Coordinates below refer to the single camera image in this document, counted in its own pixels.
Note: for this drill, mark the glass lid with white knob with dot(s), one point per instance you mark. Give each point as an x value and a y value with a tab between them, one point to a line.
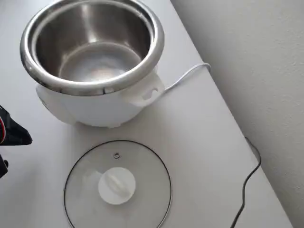
116	187

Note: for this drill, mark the white rice cooker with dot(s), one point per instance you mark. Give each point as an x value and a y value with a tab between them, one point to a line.
95	109

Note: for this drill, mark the stainless steel inner pot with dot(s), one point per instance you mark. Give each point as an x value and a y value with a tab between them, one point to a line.
95	35

